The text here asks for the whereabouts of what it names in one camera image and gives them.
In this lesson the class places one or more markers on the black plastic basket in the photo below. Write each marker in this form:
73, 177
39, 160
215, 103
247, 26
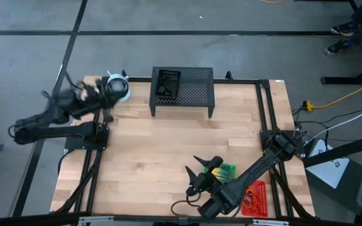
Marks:
168, 78

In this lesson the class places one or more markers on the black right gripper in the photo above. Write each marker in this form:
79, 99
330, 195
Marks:
206, 180

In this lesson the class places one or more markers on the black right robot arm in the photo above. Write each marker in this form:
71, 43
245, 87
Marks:
256, 166

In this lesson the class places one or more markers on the white cylindrical cup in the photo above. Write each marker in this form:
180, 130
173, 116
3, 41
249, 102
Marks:
126, 94

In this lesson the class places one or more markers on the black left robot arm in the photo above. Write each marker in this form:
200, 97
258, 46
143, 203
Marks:
52, 132

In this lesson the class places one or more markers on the person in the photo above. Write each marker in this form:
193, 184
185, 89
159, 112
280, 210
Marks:
342, 29

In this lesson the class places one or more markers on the black aluminium rig frame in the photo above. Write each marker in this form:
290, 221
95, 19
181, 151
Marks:
259, 106

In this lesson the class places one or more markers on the red plastic basket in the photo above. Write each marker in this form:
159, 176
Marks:
262, 188

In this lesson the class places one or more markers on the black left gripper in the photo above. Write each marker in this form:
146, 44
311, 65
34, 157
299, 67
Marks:
94, 97

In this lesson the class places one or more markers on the white flat box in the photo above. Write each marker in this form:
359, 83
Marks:
328, 166

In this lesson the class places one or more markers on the black metal bar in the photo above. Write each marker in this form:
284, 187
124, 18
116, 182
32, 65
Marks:
341, 152

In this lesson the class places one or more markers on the Crayola crayon box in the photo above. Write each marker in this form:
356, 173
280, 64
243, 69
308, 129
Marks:
222, 173

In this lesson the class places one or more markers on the green plastic basket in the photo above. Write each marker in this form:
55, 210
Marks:
232, 165

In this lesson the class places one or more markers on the black table frame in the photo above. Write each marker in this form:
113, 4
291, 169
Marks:
196, 91

